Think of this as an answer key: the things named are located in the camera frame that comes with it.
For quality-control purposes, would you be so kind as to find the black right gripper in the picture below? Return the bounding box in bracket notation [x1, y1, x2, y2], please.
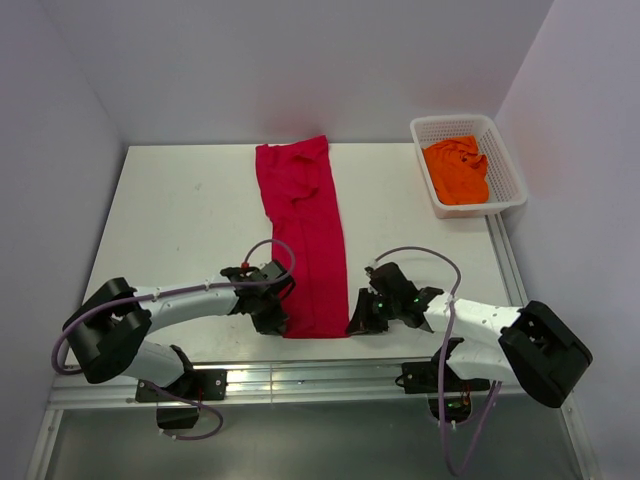
[345, 286, 401, 335]

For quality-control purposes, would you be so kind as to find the red t shirt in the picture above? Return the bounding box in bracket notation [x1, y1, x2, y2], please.
[255, 136, 349, 339]

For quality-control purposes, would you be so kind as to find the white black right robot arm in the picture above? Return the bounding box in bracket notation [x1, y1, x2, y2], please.
[346, 262, 593, 408]

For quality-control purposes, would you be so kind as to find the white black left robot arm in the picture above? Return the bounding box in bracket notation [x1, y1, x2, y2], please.
[62, 260, 296, 399]

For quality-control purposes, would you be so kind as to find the orange t shirt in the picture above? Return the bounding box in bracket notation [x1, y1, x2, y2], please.
[422, 135, 490, 206]

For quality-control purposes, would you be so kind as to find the white perforated plastic basket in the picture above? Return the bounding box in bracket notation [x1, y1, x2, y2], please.
[410, 114, 527, 219]

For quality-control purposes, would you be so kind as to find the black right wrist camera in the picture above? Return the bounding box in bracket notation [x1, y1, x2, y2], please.
[365, 262, 418, 303]

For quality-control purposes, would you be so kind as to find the aluminium table edge rail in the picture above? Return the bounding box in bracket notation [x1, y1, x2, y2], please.
[47, 352, 574, 411]

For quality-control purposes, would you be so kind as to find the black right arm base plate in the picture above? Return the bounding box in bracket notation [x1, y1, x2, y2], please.
[394, 361, 491, 395]

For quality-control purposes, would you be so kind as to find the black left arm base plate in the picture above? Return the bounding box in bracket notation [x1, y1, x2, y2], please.
[135, 369, 227, 403]

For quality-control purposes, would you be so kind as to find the aluminium right side rail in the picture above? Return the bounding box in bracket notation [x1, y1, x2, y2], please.
[485, 214, 529, 306]

